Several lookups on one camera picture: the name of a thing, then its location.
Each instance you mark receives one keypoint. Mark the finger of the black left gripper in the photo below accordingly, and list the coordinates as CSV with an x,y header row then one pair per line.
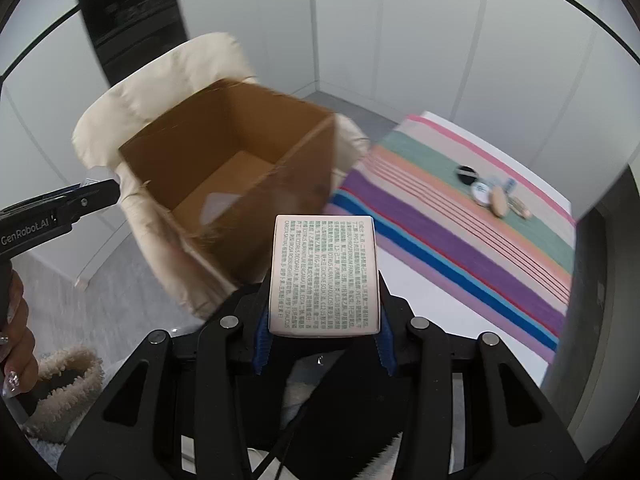
x,y
90,198

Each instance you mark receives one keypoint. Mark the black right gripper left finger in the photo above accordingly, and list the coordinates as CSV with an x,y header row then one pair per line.
x,y
233,409

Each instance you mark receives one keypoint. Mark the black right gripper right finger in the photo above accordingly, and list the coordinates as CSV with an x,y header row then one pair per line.
x,y
412,344

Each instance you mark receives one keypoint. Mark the white box with green text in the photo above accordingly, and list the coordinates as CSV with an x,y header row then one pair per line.
x,y
324,277

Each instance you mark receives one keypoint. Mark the pink blue labelled tube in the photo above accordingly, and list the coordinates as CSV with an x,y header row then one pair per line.
x,y
507,185

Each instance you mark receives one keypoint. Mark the left hand with nail art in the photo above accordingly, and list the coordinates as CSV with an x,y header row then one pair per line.
x,y
19,365

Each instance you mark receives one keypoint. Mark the cream padded chair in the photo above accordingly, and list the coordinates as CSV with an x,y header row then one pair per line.
x,y
133,104

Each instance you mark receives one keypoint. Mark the striped colourful blanket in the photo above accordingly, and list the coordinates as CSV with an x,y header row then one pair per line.
x,y
369,191

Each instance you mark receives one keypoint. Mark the fluffy cream slipper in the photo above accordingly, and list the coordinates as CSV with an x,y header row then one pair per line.
x,y
69,382

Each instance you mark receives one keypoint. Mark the beige oval wooden item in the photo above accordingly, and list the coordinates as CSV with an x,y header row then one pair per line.
x,y
498,204

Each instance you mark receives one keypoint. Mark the brown cardboard box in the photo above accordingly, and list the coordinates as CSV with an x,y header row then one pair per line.
x,y
226,162

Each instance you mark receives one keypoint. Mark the small tan bottle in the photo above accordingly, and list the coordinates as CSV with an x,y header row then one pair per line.
x,y
517,206

